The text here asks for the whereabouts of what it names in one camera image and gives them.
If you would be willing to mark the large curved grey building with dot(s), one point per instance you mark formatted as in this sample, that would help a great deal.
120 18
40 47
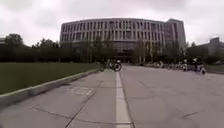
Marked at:
123 31

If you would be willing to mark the row of parked bicycles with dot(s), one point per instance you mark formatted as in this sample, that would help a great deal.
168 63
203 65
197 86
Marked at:
156 64

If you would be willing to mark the grey stone paved way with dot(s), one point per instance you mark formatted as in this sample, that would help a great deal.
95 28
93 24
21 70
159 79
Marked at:
160 96

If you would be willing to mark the person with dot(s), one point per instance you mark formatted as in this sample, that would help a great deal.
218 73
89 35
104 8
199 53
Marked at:
200 68
185 66

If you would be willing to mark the row of dark trees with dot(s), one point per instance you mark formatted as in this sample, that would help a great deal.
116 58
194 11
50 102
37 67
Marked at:
40 51

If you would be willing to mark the grey stone kerb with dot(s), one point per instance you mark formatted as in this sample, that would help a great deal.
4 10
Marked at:
40 88

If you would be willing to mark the green grass lawn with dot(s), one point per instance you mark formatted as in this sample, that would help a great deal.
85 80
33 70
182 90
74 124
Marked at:
33 73

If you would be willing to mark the low grey building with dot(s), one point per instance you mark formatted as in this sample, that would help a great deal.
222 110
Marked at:
213 46

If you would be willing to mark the grass verge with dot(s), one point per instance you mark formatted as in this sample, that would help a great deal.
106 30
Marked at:
215 68

